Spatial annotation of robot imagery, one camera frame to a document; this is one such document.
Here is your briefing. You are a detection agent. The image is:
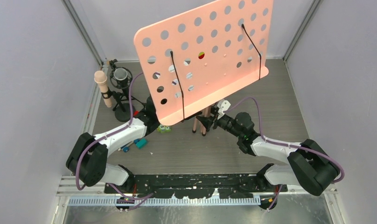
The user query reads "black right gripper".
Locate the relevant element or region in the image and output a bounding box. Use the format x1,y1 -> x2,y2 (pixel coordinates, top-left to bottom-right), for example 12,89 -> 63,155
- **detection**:
197,105 -> 244,139

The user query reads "pink music stand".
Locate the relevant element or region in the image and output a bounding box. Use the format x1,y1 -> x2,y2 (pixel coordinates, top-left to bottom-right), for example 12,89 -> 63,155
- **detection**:
133,0 -> 273,126

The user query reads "black round-base microphone stand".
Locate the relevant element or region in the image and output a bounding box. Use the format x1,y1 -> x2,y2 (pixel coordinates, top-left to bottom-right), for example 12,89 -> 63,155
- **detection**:
101,89 -> 132,122

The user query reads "pink foam microphone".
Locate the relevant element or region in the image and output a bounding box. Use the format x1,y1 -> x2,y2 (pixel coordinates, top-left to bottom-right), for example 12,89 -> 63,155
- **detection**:
94,70 -> 112,108

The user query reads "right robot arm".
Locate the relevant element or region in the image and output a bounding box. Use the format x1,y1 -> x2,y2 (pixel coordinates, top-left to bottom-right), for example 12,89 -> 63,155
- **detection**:
197,112 -> 342,196

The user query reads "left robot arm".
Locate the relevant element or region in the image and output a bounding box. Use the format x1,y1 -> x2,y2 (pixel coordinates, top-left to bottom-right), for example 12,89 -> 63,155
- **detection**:
66,96 -> 160,193

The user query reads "green owl number block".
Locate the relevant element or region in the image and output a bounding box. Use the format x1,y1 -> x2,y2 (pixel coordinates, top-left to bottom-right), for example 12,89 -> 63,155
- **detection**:
157,125 -> 172,133

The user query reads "red toy house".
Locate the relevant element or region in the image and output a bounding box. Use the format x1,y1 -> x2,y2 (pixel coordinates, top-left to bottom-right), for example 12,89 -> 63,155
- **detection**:
198,51 -> 205,59

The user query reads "teal toy brick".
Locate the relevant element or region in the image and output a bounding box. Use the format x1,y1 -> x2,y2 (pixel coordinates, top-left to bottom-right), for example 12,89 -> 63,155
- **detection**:
134,138 -> 148,149

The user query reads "blue toy brick car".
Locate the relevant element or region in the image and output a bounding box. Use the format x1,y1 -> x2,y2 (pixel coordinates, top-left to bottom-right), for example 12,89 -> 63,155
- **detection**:
118,140 -> 139,152

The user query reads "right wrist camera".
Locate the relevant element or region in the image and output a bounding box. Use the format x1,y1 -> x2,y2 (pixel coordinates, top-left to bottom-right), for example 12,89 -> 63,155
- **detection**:
211,99 -> 231,119

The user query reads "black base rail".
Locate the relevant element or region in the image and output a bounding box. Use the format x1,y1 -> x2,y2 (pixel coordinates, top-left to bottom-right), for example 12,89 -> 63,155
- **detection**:
104,174 -> 287,199

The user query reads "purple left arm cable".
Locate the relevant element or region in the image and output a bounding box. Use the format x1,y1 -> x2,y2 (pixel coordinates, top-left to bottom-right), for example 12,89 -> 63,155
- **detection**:
76,72 -> 155,211

